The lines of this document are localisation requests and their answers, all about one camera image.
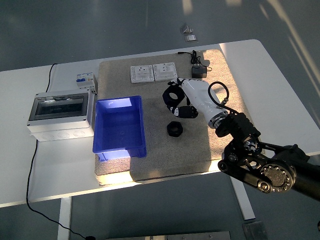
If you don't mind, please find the small grey metal plate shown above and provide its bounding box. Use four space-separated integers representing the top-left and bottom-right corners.
241 221 268 240

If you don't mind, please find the black hexagonal nut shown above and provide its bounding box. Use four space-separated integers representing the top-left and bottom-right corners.
166 120 184 137
163 84 187 106

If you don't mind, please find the grey-brown mat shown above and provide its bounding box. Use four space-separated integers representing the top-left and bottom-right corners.
94 48 265 186

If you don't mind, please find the white and black robot right hand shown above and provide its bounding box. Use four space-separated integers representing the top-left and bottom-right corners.
162 77 228 124

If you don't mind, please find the white table leg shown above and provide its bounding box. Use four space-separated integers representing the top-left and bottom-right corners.
229 172 256 221
57 196 73 240

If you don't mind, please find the white distribution box, dark window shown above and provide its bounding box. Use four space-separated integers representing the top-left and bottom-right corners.
26 92 97 143

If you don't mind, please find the open metal floor socket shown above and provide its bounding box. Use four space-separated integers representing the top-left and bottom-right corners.
179 23 195 34

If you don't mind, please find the black power adapter with cord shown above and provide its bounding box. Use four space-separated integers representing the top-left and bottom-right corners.
177 49 213 80

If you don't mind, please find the thin black cable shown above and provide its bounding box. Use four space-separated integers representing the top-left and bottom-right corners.
26 62 95 240

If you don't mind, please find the white wall socket panel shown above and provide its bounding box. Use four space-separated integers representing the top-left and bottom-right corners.
130 64 155 84
152 62 179 82

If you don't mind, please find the white and blue circuit breaker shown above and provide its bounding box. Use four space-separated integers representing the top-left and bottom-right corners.
74 71 98 95

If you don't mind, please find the wide grey metal plate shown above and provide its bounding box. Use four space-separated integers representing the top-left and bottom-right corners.
104 231 232 240

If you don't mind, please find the blue plastic box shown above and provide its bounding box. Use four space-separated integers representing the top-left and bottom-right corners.
92 95 148 162

